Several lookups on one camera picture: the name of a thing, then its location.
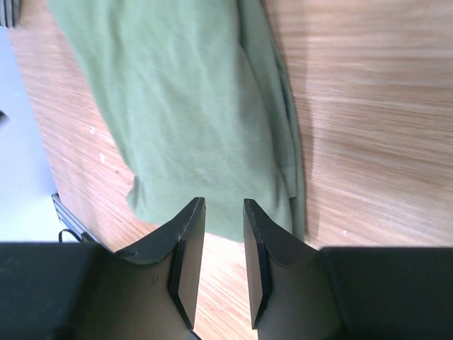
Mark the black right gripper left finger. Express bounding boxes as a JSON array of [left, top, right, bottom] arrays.
[[1, 198, 206, 339]]

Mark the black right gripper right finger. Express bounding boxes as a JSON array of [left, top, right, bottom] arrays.
[[243, 199, 452, 339]]

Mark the green tank top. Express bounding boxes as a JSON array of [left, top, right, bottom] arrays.
[[48, 1, 305, 242]]

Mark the thin-striped black white tank top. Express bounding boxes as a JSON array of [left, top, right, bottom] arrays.
[[0, 0, 21, 28]]

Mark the aluminium frame rail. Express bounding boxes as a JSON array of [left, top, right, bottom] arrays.
[[52, 193, 98, 243]]

